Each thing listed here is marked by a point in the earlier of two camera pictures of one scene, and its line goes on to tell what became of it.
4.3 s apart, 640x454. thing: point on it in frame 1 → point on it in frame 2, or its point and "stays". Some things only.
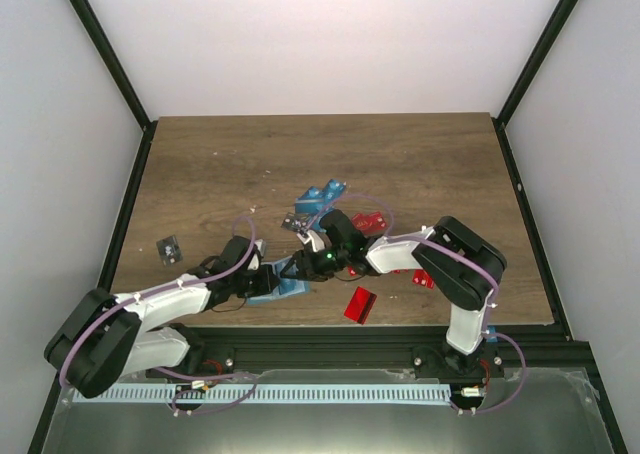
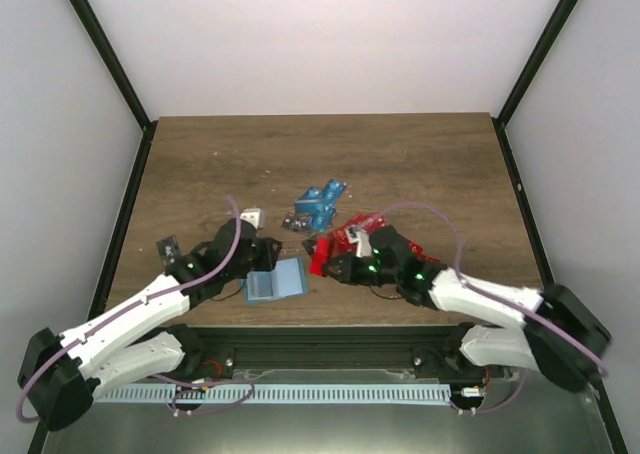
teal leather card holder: x=287 y=288 stays
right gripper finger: x=288 y=265 → x=340 y=275
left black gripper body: x=251 y=288 → x=266 y=263
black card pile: x=169 y=250 stays
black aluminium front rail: x=534 y=351 stays
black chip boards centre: x=294 y=221 stays
